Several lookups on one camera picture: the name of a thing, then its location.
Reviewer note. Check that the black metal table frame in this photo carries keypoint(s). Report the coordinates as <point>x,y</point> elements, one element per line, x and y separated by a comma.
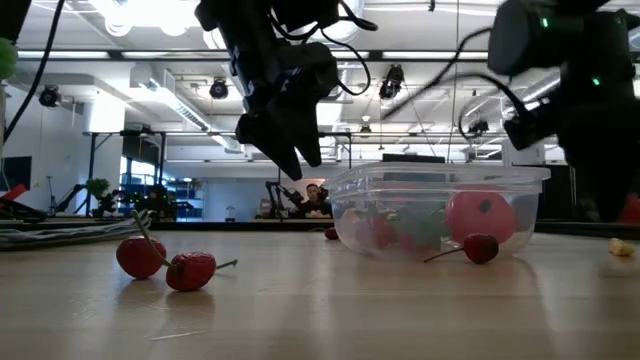
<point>225,225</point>

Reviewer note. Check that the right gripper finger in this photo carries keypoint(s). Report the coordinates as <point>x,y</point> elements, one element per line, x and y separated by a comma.
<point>585,190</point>
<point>615,190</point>

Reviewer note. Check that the green lettuce in bowl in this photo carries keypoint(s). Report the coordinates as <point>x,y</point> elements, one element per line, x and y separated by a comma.
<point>6,57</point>

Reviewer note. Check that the red toy cherry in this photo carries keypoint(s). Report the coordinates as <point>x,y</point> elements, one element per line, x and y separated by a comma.
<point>331,233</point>
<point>481,248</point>
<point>141,257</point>
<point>191,271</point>

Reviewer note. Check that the black metal rack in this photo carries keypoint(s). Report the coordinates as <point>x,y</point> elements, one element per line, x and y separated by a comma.
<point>91,170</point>

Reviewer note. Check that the small yellow toy vegetable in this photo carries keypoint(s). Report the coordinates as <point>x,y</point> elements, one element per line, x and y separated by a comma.
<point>621,247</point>

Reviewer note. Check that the red toy apple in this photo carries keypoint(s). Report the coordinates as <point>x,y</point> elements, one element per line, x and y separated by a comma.
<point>480,217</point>

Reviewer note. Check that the person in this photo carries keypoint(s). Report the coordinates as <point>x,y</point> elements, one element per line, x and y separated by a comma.
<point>313,200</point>

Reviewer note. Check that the grey folded cloth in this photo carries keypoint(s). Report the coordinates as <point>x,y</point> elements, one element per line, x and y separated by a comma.
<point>75,232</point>

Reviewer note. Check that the black wall monitor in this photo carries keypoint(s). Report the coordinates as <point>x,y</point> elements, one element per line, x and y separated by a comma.
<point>15,172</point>

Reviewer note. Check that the black background robot arm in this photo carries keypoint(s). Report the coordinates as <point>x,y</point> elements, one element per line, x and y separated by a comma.
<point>67,197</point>
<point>280,195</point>

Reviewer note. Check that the black ceiling spotlight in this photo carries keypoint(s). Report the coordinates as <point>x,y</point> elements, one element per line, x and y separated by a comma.
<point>477,126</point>
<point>50,96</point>
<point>392,82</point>
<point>218,89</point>

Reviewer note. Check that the green background plant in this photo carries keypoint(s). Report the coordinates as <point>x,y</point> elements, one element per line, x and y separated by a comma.
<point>97,187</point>

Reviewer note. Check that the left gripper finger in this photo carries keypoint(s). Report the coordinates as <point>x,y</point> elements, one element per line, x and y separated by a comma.
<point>270,137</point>
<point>306,135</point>

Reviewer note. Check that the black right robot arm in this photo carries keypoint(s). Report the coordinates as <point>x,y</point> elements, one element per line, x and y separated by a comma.
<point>530,35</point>

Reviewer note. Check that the clear plastic tupperware container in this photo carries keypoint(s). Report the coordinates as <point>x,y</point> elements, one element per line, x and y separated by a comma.
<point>440,175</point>

